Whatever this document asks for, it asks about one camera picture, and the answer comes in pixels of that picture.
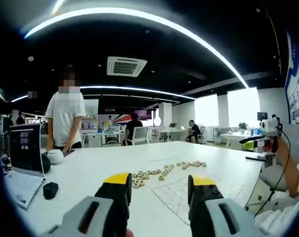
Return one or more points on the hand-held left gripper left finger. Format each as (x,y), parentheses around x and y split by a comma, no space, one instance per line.
(99,214)

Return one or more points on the grey office chair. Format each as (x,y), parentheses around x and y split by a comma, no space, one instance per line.
(272,175)

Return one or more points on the open laptop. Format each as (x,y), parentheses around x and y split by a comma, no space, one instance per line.
(25,148)

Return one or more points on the person's left hand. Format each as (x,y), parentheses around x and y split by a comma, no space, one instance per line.
(130,233)

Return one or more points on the potted plant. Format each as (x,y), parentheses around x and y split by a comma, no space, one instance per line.
(243,126)
(172,125)

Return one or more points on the person's right hand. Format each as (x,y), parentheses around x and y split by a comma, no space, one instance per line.
(282,148)

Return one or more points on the white office desk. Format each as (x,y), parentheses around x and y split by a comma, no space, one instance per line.
(99,138)
(238,138)

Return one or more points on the white mesh office chair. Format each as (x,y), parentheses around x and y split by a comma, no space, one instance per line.
(201,134)
(141,134)

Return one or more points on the group of red-marked chess pieces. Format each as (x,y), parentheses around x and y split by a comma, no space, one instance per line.
(196,163)

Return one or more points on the shelf with colourful items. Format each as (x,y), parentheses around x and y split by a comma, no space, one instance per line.
(89,123)

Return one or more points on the white round object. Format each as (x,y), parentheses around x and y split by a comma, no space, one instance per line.
(55,156)

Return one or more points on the computer monitor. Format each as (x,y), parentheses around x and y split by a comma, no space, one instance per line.
(262,116)

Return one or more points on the blue white wall board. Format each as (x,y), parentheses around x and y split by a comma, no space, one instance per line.
(296,98)

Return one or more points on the long curved ceiling light strip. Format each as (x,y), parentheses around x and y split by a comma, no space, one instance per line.
(139,16)

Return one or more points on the clear paper chessboard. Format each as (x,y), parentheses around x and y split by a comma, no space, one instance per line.
(179,197)

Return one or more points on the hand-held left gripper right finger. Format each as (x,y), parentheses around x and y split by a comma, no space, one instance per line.
(213,212)

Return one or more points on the ceiling air conditioner vent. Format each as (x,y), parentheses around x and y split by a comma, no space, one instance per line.
(125,66)

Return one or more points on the black computer mouse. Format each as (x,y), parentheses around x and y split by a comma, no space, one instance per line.
(50,190)

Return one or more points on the group of black-marked chess pieces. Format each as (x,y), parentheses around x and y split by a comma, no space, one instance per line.
(139,182)

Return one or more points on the dark tablet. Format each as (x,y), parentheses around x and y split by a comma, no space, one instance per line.
(69,152)

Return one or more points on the purple wall screen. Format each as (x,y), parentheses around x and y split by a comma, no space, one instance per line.
(144,114)

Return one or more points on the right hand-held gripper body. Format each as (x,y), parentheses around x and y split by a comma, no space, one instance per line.
(269,127)

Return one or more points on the black round object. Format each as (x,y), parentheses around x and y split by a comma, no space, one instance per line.
(46,163)

